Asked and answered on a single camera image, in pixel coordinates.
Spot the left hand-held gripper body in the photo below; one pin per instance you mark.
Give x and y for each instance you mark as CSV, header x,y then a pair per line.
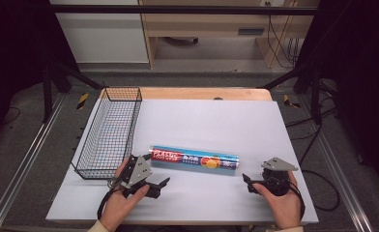
x,y
139,170

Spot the white table mat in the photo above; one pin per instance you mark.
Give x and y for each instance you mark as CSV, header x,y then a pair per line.
x,y
210,129

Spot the person's left hand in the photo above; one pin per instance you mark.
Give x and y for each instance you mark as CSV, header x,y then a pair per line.
x,y
120,203

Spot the wooden table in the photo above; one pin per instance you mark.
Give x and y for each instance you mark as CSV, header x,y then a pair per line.
x,y
194,93

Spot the white cabinet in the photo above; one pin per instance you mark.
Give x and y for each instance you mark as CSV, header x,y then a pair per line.
x,y
103,35

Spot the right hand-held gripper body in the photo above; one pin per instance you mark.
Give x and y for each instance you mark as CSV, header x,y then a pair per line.
x,y
276,177

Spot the aluminium rail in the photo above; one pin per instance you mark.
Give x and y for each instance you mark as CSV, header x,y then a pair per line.
x,y
337,167
20,167

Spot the person's right hand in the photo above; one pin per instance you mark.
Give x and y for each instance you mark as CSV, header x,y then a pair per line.
x,y
282,206

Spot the black metal stand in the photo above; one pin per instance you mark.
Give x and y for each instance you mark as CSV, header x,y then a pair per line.
x,y
50,83
313,83

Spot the blue plastic wrap box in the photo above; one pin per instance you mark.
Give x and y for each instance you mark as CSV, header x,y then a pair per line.
x,y
194,160

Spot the yellow black tape strip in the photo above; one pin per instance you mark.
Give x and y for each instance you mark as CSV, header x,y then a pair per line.
x,y
82,100
289,101

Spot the black crossbar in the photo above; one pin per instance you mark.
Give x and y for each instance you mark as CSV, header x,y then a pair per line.
x,y
184,9

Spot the wooden desk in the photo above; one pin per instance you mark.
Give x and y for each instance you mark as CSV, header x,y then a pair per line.
x,y
210,29

